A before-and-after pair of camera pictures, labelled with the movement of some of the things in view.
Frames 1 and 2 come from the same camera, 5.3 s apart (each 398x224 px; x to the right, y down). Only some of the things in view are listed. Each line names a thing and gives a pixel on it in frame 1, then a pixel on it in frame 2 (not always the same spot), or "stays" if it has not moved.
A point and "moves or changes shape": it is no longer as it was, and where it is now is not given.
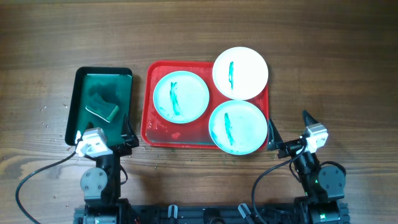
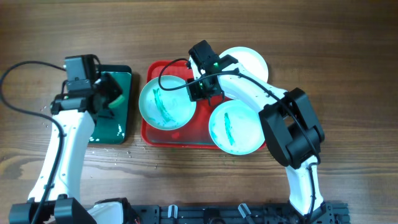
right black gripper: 274,142 → 194,96
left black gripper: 123,149 → 113,89
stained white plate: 181,97 moves or changes shape
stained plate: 238,127 stays
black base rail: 239,213 stays
